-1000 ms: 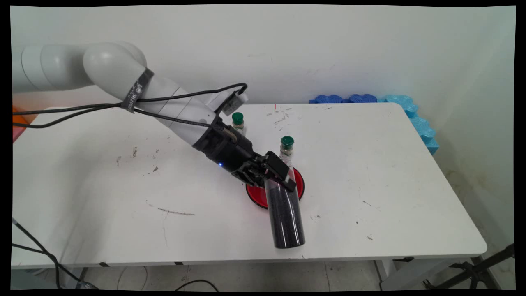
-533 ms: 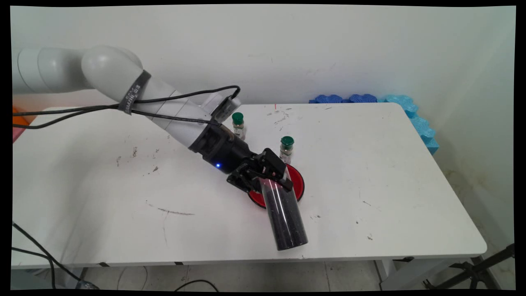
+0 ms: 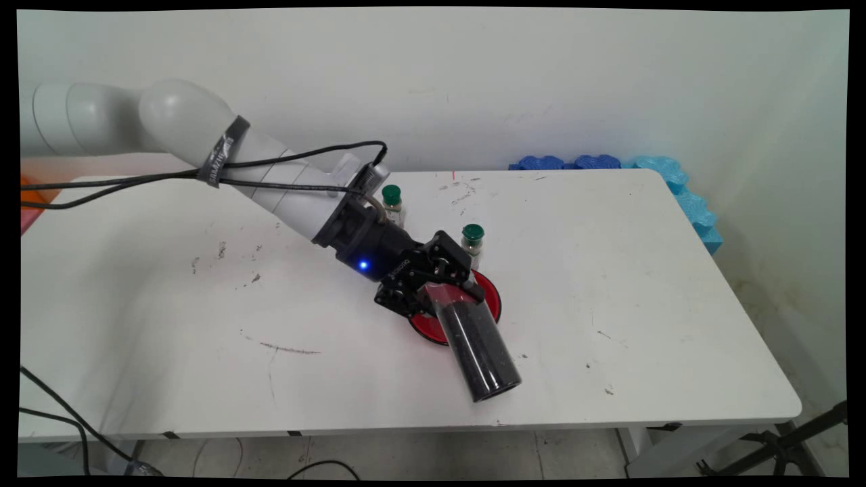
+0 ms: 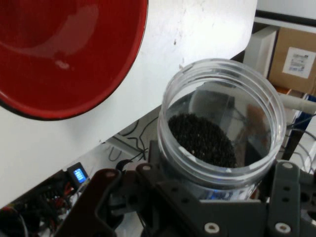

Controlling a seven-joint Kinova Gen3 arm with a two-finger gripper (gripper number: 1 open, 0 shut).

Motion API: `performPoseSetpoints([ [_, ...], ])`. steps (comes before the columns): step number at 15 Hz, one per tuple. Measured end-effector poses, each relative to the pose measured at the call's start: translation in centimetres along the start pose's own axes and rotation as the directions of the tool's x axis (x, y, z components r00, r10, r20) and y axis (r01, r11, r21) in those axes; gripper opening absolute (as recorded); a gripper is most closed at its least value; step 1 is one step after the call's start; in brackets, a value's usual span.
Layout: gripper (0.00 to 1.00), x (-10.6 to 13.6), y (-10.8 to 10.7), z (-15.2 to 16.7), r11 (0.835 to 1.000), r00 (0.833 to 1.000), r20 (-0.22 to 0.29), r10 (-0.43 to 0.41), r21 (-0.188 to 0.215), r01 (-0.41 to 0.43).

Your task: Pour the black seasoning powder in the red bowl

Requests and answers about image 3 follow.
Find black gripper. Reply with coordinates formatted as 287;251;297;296
311;200;486;319

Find clear plastic jar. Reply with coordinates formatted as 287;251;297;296
424;281;523;404

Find black granules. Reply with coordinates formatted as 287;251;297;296
440;301;522;401

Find red bowl black rim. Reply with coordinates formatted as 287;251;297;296
408;269;503;347

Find green cap spice bottle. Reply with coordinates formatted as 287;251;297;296
460;224;485;271
381;184;407;227

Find light blue foam piece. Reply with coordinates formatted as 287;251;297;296
621;156;723;256

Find black tripod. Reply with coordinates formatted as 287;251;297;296
697;400;848;478

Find orange pink box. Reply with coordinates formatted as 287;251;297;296
20;175;63;236

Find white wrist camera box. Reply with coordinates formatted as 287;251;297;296
338;154;392;204

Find black gripper cable tan end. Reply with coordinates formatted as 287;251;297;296
20;172;388;224

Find black camera cable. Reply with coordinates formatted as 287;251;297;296
20;141;388;193

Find black floor cable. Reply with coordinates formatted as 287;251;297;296
286;460;361;480

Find grey velcro strap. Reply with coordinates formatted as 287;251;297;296
196;115;251;189

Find thin black hanging cable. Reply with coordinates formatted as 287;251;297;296
20;367;146;471
20;408;93;476

